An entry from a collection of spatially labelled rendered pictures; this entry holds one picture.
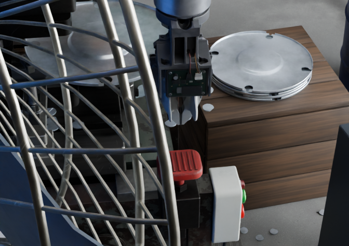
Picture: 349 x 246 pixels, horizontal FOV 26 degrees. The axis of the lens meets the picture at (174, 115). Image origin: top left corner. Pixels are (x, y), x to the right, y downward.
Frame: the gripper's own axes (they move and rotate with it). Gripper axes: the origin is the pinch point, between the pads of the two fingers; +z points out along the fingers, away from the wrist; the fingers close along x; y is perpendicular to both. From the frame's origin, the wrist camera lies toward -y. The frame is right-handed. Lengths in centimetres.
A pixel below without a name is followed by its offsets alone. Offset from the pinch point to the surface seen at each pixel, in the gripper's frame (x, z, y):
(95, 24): -13.3, 6.7, -36.8
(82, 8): -16.0, 7.4, -44.0
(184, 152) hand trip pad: 0.8, 9.4, -1.7
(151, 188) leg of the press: -4.4, 21.2, -6.0
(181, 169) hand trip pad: 0.1, 9.4, 2.2
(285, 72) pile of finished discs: 35, 48, -74
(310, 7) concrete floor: 67, 86, -170
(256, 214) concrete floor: 27, 85, -59
